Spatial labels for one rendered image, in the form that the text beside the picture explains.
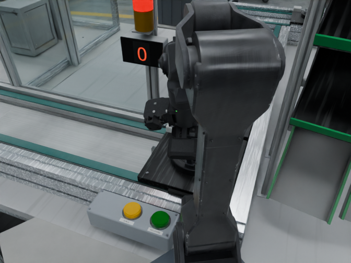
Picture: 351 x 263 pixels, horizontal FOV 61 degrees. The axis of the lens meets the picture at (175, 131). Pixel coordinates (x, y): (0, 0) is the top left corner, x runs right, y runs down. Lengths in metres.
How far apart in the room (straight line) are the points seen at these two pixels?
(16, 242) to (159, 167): 0.40
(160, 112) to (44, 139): 0.54
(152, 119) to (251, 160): 0.37
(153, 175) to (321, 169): 0.40
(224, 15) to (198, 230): 0.26
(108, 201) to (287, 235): 0.45
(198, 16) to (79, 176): 0.61
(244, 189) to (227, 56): 0.59
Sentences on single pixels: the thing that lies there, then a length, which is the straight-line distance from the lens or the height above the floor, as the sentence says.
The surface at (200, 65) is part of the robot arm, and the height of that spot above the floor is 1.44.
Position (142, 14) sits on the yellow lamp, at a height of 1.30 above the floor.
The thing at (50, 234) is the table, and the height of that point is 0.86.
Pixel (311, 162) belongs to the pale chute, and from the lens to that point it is 0.74.
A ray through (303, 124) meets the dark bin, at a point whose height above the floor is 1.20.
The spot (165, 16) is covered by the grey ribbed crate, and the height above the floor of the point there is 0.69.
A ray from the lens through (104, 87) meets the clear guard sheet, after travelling 1.03.
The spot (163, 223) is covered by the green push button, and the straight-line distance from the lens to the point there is 0.69.
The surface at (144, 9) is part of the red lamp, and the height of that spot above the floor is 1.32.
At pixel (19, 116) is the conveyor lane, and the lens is 1.20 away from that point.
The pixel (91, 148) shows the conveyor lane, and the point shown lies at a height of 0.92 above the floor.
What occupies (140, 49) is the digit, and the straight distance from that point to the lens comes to 0.82.
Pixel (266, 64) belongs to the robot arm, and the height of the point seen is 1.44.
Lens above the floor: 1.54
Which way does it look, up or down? 39 degrees down
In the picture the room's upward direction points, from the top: straight up
